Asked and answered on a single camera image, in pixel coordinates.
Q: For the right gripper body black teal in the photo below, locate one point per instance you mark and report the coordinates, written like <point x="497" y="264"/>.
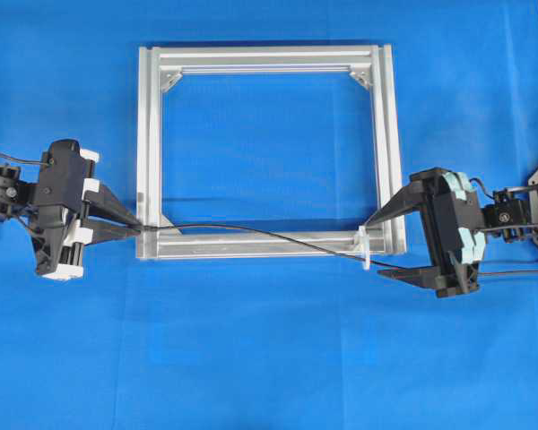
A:
<point x="452" y="221"/>

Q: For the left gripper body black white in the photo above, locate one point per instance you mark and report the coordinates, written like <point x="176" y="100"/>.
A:
<point x="56" y="206"/>

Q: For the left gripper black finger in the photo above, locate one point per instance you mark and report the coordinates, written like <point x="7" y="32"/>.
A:
<point x="104" y="204"/>
<point x="102" y="231"/>

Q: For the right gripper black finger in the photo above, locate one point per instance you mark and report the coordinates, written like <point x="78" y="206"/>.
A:
<point x="413" y="197"/>
<point x="423" y="277"/>

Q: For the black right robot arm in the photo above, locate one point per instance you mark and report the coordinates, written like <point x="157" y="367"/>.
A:
<point x="512" y="215"/>

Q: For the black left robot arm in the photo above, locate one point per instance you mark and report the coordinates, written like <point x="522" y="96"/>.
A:
<point x="15" y="197"/>

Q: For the white zip tie loop right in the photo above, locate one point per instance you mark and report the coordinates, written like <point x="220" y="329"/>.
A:
<point x="362" y="246"/>

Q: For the blue table cloth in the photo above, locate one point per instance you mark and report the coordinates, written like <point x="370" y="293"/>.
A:
<point x="293" y="343"/>

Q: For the silver aluminium extrusion frame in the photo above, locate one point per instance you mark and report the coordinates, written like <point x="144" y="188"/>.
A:
<point x="259" y="152"/>

